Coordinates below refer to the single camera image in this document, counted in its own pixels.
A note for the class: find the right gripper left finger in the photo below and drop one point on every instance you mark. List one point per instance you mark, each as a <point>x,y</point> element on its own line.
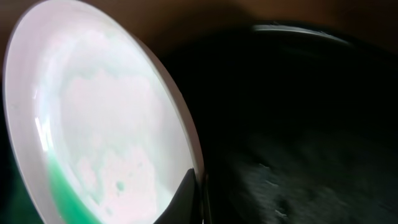
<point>184,206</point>

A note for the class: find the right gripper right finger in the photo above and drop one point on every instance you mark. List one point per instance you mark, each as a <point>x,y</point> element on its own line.
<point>208,202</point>

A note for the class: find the white plate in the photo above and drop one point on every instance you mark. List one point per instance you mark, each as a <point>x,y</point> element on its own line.
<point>99,130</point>

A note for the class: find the black round tray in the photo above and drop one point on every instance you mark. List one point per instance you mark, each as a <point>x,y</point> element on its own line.
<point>296,124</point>

